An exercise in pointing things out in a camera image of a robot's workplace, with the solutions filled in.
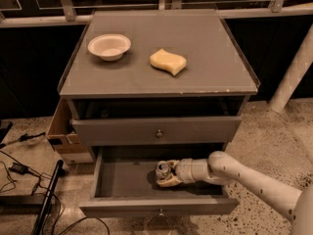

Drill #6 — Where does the yellow sponge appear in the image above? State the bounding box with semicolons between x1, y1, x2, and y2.
150;49;187;76

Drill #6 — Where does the open middle drawer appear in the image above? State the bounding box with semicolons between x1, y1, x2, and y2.
79;144;239;217

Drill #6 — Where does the white paper bowl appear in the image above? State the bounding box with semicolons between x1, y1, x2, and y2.
88;34;131;62

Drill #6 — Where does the white diagonal post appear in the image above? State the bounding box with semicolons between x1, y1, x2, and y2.
269;25;313;113

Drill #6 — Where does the black power adapter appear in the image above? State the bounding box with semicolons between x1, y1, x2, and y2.
9;163;28;175

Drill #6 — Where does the cardboard box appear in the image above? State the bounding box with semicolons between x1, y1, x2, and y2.
46;99;93;165

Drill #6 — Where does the grey drawer cabinet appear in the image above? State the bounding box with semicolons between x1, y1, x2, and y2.
57;9;261;168

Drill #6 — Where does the green white 7up can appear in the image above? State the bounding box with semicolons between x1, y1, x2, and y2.
156;161;171;180

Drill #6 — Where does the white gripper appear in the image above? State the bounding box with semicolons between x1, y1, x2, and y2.
156;159;196;188

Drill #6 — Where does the metal window railing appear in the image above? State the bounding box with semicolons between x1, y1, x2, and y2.
0;0;313;28

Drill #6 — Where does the upper grey drawer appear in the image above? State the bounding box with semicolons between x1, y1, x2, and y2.
68;96;246;146

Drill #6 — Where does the black stand pole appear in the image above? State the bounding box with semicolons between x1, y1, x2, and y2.
31;160;64;235

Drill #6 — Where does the black tool on floor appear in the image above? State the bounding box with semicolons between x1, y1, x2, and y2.
0;132;46;149

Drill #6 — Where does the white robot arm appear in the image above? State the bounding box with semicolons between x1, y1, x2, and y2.
156;151;313;235

